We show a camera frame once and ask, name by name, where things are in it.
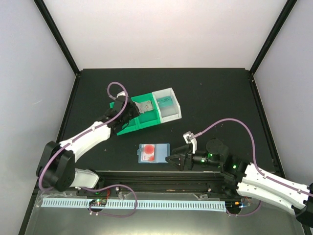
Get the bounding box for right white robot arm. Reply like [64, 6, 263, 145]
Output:
[165, 139, 313, 227]

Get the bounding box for left green bin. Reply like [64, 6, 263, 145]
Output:
[109, 101, 139, 136]

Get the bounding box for blue card holder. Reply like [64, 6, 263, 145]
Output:
[137, 143, 170, 164]

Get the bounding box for controller board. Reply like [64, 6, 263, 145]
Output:
[89, 199, 107, 207]
[225, 201, 251, 209]

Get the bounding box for left controller board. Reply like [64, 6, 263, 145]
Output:
[89, 199, 107, 207]

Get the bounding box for green bin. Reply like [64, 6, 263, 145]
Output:
[131, 93, 160, 129]
[109, 101, 139, 136]

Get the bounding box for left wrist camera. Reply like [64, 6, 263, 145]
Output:
[116, 91, 128, 98]

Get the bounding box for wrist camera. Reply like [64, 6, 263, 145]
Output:
[116, 91, 128, 98]
[183, 131, 197, 154]

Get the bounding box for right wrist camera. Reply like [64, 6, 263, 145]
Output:
[183, 131, 197, 154]

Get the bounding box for right controller board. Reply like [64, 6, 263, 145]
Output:
[225, 201, 251, 209]

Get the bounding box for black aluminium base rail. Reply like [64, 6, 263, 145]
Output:
[95, 171, 240, 199]

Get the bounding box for black frame post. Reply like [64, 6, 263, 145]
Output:
[249, 0, 298, 75]
[33, 0, 80, 75]

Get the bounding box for left black frame post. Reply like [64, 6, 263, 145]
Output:
[33, 0, 80, 75]

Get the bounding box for white translucent bin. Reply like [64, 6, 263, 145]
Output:
[152, 88, 182, 123]

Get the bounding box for teal VIP card stack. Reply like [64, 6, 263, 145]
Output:
[156, 96, 174, 108]

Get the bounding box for middle green bin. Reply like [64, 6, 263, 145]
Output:
[131, 93, 160, 129]

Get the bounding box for light blue slotted cable duct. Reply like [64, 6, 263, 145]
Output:
[41, 198, 226, 212]

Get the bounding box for red circle card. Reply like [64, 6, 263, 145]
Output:
[140, 144, 155, 162]

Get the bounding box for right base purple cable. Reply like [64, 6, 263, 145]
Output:
[225, 200, 264, 218]

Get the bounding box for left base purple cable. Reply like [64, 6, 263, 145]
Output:
[80, 184, 138, 218]

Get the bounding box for white floral VIP card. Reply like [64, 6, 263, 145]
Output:
[136, 100, 153, 113]

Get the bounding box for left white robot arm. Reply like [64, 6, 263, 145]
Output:
[36, 95, 144, 195]

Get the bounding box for right black frame post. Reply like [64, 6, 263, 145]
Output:
[249, 0, 298, 75]

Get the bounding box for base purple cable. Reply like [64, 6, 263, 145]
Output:
[80, 184, 138, 218]
[225, 200, 264, 218]

